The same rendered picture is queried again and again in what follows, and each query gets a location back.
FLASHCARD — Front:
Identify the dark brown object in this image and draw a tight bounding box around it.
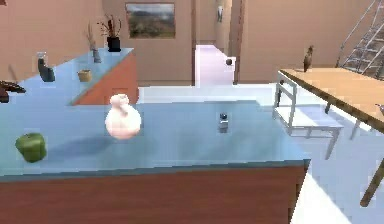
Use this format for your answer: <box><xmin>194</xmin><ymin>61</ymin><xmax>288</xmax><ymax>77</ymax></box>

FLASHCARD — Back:
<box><xmin>0</xmin><ymin>80</ymin><xmax>27</xmax><ymax>104</ymax></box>

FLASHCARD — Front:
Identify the wooden dining table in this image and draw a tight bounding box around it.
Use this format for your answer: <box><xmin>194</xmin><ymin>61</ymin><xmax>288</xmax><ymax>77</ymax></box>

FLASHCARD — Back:
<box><xmin>278</xmin><ymin>67</ymin><xmax>384</xmax><ymax>208</ymax></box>

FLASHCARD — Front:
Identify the white chair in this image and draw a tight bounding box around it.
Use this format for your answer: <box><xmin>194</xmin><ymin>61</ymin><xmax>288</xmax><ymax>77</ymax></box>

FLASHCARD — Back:
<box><xmin>271</xmin><ymin>70</ymin><xmax>345</xmax><ymax>161</ymax></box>

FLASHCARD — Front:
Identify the small tan cup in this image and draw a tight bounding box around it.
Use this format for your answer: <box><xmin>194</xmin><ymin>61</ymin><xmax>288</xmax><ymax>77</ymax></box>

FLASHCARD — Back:
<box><xmin>77</xmin><ymin>69</ymin><xmax>93</xmax><ymax>83</ymax></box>

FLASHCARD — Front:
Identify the framed landscape picture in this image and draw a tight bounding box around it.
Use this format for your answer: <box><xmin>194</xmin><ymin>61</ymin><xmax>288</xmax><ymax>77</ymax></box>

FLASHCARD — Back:
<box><xmin>125</xmin><ymin>2</ymin><xmax>177</xmax><ymax>40</ymax></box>

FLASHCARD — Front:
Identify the grey saltshaker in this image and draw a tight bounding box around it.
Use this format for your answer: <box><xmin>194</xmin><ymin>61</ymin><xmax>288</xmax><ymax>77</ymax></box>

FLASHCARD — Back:
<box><xmin>217</xmin><ymin>112</ymin><xmax>230</xmax><ymax>134</ymax></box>

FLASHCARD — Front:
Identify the blue-topped brown kitchen counter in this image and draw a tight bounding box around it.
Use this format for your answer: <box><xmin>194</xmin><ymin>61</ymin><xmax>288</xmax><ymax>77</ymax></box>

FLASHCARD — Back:
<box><xmin>0</xmin><ymin>47</ymin><xmax>312</xmax><ymax>224</ymax></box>

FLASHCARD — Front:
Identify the grey vase with twigs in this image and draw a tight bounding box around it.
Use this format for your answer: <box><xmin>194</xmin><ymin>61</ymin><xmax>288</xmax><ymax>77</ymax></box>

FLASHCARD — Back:
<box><xmin>85</xmin><ymin>22</ymin><xmax>102</xmax><ymax>64</ymax></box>

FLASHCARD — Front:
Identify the black potted plant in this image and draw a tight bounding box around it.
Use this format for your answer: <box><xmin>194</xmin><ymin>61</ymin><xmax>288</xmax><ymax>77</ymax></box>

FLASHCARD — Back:
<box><xmin>97</xmin><ymin>13</ymin><xmax>123</xmax><ymax>53</ymax></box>

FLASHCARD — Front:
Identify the dark blue-grey dispenser bottle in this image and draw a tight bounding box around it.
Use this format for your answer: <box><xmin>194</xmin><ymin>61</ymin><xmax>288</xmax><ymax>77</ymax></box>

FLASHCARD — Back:
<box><xmin>36</xmin><ymin>51</ymin><xmax>56</xmax><ymax>83</ymax></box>

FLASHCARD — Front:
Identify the green apple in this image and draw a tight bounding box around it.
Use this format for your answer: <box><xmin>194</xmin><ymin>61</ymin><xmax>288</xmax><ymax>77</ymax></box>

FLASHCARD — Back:
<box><xmin>14</xmin><ymin>132</ymin><xmax>48</xmax><ymax>164</ymax></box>

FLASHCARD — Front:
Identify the brown bird statuette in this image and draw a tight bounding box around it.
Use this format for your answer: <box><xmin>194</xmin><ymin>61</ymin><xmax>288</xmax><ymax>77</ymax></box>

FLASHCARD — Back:
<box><xmin>302</xmin><ymin>45</ymin><xmax>315</xmax><ymax>73</ymax></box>

